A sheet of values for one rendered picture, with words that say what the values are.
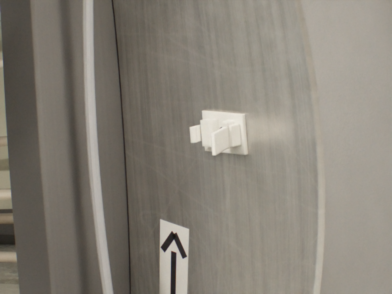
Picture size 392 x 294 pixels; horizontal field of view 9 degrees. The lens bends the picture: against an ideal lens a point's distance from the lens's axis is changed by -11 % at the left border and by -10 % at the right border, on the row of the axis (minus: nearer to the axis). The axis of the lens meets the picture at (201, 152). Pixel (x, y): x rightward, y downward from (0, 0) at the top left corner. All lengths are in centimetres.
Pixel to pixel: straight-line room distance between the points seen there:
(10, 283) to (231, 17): 517
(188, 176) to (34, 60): 8
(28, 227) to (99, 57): 8
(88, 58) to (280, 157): 9
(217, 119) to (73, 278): 10
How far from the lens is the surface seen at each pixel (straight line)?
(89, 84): 104
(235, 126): 102
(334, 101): 99
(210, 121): 103
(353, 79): 98
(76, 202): 106
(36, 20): 104
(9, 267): 637
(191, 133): 103
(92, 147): 104
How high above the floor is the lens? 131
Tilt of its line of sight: 10 degrees down
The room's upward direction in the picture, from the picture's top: 5 degrees counter-clockwise
